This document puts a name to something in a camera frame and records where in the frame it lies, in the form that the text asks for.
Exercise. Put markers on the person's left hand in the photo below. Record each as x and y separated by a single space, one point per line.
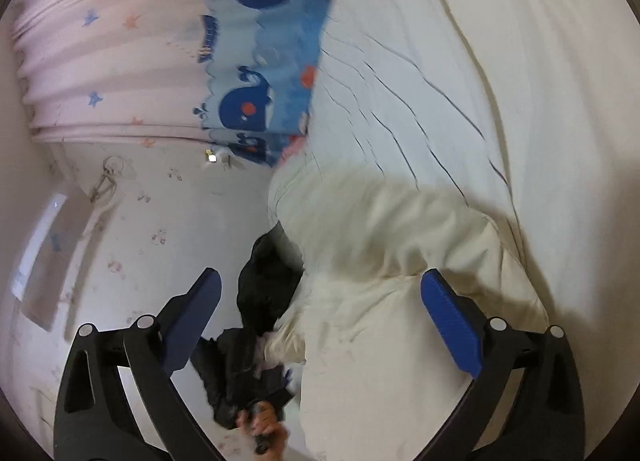
264 422

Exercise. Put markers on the cream padded jacket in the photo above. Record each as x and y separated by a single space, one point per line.
377 380

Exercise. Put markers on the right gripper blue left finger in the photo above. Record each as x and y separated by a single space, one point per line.
184 318

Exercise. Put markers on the black garment pile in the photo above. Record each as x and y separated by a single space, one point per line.
231 367

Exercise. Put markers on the wall air conditioner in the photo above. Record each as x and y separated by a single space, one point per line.
40 273

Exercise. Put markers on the pink star curtain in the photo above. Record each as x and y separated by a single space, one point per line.
98 70

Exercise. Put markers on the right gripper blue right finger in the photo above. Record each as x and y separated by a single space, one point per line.
458 320

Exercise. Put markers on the white bed sheet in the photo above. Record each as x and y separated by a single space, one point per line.
525 110

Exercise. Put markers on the blue whale pattern quilt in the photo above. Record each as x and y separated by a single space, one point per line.
260 58

